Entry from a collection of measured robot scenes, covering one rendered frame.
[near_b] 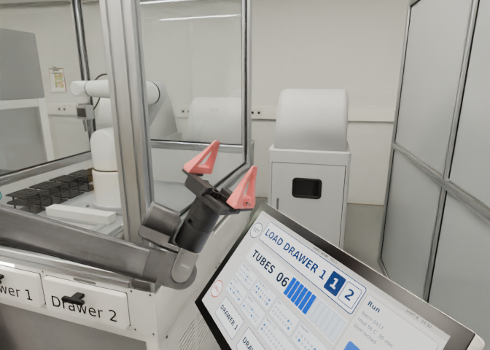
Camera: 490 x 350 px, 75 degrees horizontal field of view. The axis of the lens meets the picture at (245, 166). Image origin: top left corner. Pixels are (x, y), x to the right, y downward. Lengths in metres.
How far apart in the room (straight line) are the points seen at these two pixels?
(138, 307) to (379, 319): 0.67
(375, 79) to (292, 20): 1.16
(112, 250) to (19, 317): 0.87
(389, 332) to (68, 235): 0.52
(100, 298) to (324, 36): 3.54
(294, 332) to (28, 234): 0.48
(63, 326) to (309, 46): 3.52
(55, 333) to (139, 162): 0.73
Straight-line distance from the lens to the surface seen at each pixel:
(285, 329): 0.67
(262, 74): 4.04
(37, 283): 1.23
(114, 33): 0.83
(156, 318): 1.02
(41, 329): 1.40
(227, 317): 0.78
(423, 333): 0.55
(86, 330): 1.25
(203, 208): 0.59
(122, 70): 0.82
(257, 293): 0.74
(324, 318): 0.63
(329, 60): 4.01
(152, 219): 0.61
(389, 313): 0.58
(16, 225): 0.63
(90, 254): 0.61
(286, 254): 0.72
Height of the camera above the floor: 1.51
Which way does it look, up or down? 15 degrees down
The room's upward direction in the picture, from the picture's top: straight up
